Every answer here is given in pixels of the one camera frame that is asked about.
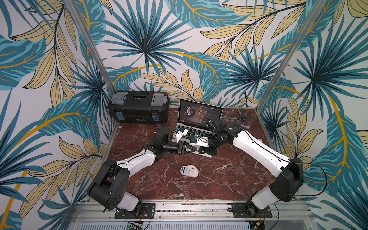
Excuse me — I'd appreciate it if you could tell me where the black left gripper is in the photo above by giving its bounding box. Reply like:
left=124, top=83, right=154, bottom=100
left=163, top=140, right=197, bottom=156

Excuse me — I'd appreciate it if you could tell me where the white wireless mouse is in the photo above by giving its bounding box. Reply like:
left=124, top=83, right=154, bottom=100
left=180, top=165, right=199, bottom=178

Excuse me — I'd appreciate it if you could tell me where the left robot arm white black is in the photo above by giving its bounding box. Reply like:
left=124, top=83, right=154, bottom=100
left=87, top=127, right=197, bottom=213

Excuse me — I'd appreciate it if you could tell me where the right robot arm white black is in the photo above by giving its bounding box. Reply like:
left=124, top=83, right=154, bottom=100
left=199, top=118, right=304, bottom=216

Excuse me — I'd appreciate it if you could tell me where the silver laptop with dark screen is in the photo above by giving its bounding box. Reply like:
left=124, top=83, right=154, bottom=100
left=175, top=99, right=223, bottom=147

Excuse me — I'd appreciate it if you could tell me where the black plastic toolbox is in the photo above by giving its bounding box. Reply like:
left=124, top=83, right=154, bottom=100
left=108, top=91, right=170, bottom=124

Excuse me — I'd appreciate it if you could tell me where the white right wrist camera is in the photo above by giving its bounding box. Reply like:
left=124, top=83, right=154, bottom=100
left=190, top=135, right=208, bottom=145

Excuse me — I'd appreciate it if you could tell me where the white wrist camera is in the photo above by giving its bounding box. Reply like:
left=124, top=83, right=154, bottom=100
left=190, top=135, right=208, bottom=145
left=173, top=127, right=188, bottom=143

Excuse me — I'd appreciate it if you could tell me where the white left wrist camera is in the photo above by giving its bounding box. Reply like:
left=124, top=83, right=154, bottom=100
left=173, top=127, right=188, bottom=143

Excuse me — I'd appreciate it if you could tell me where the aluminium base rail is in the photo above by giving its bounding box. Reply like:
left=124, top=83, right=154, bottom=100
left=67, top=200, right=319, bottom=230

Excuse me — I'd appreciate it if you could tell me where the left aluminium corner post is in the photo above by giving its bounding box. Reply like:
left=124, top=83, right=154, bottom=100
left=64, top=0, right=116, bottom=94

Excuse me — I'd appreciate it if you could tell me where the aluminium corner post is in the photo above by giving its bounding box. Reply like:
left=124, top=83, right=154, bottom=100
left=64, top=0, right=116, bottom=94
left=256, top=1, right=327, bottom=113

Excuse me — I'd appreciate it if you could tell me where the right aluminium corner post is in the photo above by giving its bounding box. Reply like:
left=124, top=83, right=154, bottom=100
left=256, top=1, right=327, bottom=113

